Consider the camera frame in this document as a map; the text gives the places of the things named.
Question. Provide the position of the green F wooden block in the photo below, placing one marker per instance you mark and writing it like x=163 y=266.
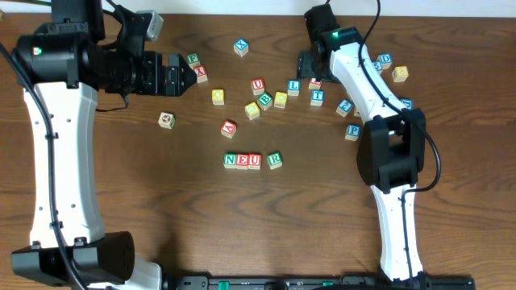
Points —
x=193 y=60

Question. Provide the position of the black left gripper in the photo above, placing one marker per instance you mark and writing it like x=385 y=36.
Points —
x=173 y=75

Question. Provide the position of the red A wooden block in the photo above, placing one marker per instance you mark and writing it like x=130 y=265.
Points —
x=228 y=129

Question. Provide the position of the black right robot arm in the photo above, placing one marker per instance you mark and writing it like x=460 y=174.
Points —
x=391 y=149

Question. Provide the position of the yellow acorn wooden block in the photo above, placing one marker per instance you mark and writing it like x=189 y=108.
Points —
x=252 y=110

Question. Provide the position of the blue D block upper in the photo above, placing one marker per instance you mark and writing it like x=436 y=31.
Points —
x=385 y=60

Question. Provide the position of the yellow O wooden block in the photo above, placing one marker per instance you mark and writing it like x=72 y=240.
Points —
x=218 y=97

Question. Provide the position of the green B wooden block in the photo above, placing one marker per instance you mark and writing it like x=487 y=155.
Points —
x=264 y=101

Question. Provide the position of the yellow hammer wooden block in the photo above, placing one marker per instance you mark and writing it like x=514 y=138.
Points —
x=356 y=112

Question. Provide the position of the yellow block beside B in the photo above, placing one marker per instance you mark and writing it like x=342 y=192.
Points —
x=280 y=99

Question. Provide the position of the red u block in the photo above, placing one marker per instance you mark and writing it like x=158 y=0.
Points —
x=254 y=161
x=258 y=86

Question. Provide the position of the blue 5 wooden block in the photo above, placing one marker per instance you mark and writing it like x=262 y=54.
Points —
x=378 y=66

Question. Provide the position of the green N wooden block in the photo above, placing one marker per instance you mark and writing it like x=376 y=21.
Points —
x=229 y=160

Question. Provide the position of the blue L wooden block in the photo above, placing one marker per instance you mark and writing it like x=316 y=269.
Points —
x=294 y=87

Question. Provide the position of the blue 2 wooden block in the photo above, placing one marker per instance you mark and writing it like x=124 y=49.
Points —
x=344 y=108

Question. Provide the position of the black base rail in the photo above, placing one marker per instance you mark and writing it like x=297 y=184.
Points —
x=358 y=282

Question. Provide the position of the blue d block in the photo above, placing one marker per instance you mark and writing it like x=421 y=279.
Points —
x=408 y=103
x=385 y=60

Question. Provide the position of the blue D block right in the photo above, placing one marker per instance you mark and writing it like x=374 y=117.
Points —
x=408 y=103

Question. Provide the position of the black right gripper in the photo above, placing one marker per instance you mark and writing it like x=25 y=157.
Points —
x=305 y=65

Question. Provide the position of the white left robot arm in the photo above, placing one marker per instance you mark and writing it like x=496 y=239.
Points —
x=62 y=67

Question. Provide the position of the green R wooden block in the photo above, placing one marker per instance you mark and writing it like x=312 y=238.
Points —
x=274 y=160

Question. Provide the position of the blue P wooden block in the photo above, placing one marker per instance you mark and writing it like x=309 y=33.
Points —
x=353 y=132

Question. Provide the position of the red E wooden block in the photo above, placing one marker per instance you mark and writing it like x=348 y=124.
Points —
x=242 y=161

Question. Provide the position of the blue X wooden block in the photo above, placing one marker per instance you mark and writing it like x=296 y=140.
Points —
x=241 y=47

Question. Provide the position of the soccer ball O wooden block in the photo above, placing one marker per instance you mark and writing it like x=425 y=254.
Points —
x=166 y=120

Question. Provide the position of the blue T wooden block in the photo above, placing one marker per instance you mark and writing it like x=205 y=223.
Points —
x=317 y=98

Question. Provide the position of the red I block lower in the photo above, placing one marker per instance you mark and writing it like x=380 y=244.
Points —
x=314 y=84

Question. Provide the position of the red X wooden block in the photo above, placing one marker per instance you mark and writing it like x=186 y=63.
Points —
x=201 y=73

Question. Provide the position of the yellow 8 wooden block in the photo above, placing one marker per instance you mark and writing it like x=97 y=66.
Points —
x=400 y=73

